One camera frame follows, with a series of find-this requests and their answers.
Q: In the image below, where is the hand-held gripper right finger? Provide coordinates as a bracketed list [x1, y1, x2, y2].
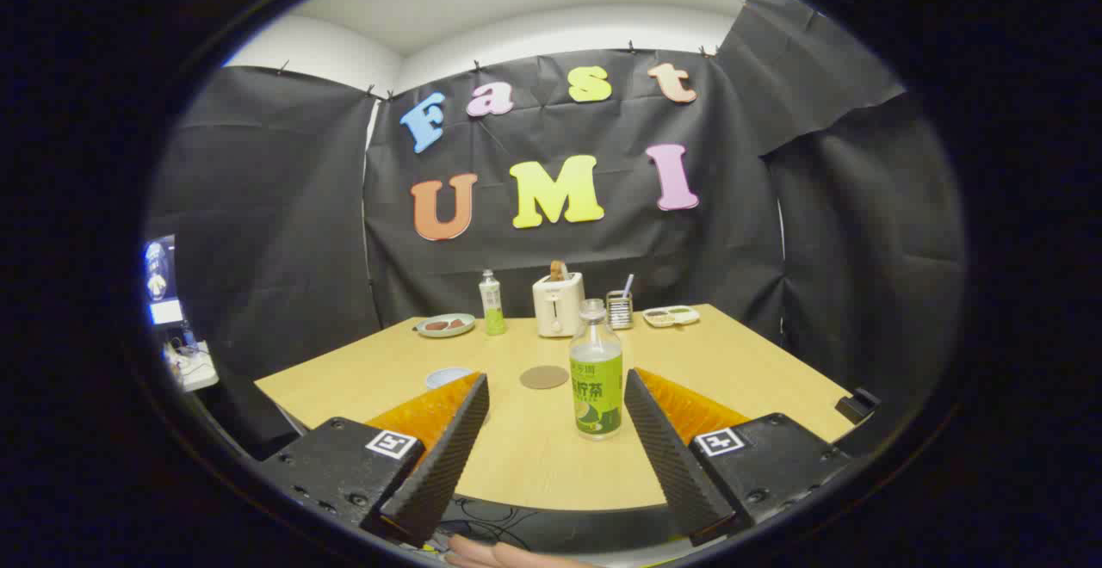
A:
[623, 367, 862, 547]

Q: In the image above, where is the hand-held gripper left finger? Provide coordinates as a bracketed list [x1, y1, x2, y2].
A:
[258, 370, 492, 549]

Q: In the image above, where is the green label juice bottle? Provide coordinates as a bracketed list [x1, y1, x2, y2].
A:
[569, 299, 624, 441]

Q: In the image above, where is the brown round coaster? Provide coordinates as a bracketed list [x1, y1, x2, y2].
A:
[519, 365, 571, 391]

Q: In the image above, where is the small green drink bottle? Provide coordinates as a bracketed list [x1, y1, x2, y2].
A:
[479, 269, 507, 336]

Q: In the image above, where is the wooden table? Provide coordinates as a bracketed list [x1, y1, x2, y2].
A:
[255, 304, 855, 513]

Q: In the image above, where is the pale green plate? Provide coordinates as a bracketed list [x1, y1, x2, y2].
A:
[415, 313, 476, 339]

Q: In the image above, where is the white divided tray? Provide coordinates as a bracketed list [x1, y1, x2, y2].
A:
[642, 305, 701, 329]

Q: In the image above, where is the white toaster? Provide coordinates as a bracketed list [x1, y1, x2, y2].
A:
[532, 272, 586, 338]

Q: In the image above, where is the black clamp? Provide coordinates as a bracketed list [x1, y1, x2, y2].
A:
[835, 387, 882, 424]

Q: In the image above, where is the white cluttered side desk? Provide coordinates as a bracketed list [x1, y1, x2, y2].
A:
[164, 340, 220, 392]

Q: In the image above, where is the computer monitor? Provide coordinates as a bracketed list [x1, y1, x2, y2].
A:
[143, 235, 185, 328]

